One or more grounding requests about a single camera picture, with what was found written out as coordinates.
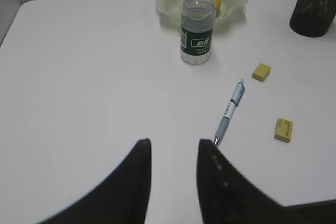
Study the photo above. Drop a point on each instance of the clear water bottle green label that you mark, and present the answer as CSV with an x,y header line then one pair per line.
x,y
197,24

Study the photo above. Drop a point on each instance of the yellow eraser with print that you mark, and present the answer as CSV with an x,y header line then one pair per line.
x,y
283,130

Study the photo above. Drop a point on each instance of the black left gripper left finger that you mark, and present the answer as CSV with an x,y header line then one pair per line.
x,y
122,197

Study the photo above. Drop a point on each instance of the plain yellow eraser upper left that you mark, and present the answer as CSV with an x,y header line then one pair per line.
x,y
261,72

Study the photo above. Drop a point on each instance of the black mesh pen holder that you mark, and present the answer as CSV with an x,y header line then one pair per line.
x,y
312,18

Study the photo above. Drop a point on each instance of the blue grip pen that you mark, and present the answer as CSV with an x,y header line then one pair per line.
x,y
229,111

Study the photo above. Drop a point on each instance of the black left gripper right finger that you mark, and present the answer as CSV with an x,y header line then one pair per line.
x,y
226,196

